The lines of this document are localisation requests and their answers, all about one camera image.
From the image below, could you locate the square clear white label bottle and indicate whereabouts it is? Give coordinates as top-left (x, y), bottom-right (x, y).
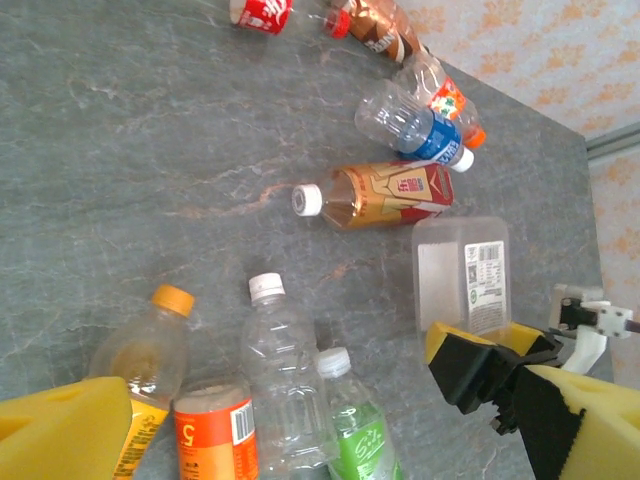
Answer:
top-left (411, 215), bottom-right (512, 346)

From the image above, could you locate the yellow label juice bottle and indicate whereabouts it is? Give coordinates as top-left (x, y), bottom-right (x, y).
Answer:
top-left (87, 283), bottom-right (196, 480)

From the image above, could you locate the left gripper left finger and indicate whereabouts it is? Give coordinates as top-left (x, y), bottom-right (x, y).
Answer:
top-left (0, 375), bottom-right (134, 480)

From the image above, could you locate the red label cola bottle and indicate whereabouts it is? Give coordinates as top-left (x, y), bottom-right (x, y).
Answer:
top-left (229, 0), bottom-right (351, 40)

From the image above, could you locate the aluminium frame post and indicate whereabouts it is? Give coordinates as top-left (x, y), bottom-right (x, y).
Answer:
top-left (583, 118), bottom-right (640, 162)

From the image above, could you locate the orange label number five bottle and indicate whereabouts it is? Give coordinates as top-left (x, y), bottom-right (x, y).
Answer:
top-left (172, 379), bottom-right (261, 480)

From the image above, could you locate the gold red label tea bottle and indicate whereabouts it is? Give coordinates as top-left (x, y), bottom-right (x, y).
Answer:
top-left (291, 160), bottom-right (456, 232)

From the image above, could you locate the orange label orange cap bottle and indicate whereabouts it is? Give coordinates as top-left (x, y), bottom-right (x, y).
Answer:
top-left (392, 49), bottom-right (487, 149)

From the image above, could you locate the blue label water bottle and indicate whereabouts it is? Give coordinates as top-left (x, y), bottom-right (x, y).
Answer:
top-left (354, 78), bottom-right (475, 174)

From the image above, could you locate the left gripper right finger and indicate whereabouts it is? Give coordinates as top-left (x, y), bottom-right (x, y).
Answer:
top-left (514, 363), bottom-right (640, 480)

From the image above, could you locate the clear bottle without label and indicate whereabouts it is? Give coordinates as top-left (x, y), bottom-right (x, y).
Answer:
top-left (239, 272), bottom-right (341, 476)

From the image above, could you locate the crushed brown coffee bottle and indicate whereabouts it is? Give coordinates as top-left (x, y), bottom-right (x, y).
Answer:
top-left (329, 0), bottom-right (429, 64)

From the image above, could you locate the green label clear bottle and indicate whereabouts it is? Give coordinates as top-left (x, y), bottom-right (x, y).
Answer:
top-left (315, 346), bottom-right (404, 480)

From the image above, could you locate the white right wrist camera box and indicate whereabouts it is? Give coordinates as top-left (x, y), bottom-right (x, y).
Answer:
top-left (552, 283), bottom-right (635, 374)

